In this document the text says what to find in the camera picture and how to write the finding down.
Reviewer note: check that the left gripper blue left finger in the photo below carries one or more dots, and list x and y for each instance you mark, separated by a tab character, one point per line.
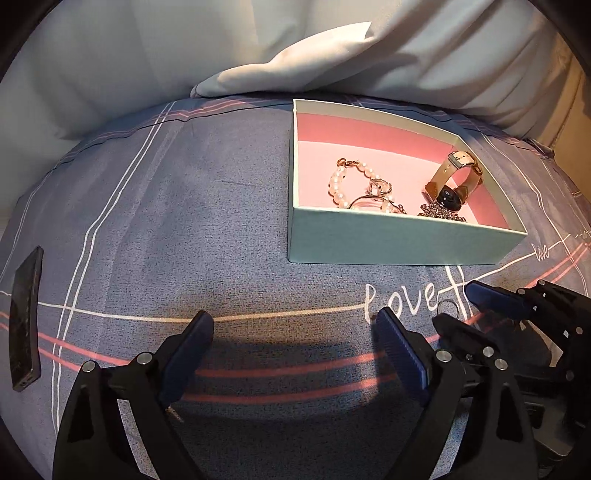
91	442

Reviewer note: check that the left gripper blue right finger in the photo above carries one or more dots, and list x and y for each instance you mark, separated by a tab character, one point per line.
498	441

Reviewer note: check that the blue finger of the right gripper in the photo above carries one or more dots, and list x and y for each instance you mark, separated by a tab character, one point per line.
501	299
463	342

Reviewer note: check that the rose gold wrist watch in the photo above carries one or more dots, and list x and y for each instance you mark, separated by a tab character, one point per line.
456	179

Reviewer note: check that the black smartphone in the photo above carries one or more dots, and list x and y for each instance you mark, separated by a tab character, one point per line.
24	355

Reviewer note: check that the teal box pink interior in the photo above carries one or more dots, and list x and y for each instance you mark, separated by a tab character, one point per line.
357	179

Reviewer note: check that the blue plaid bed sheet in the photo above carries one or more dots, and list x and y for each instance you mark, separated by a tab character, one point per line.
183	207

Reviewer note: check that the white draped curtain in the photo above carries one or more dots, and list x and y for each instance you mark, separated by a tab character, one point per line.
89	62

